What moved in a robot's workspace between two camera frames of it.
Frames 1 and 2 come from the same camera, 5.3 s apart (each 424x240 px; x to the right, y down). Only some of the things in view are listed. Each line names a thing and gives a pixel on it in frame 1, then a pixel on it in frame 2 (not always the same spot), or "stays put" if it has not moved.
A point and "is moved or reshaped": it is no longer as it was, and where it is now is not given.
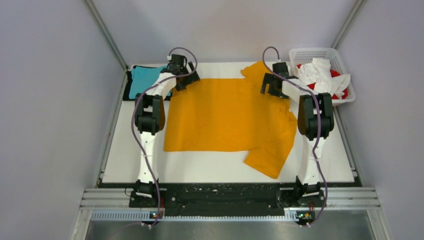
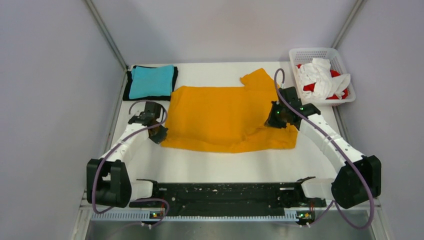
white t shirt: x=318 y=72 stays put
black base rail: x=183 y=198 stays put
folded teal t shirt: x=142 y=78 stays put
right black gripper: x=269 y=79 → x=271 y=120
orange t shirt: x=231 y=114 is moved or reshaped
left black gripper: x=191 y=78 → x=161 y=136
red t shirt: x=342 y=94 stays put
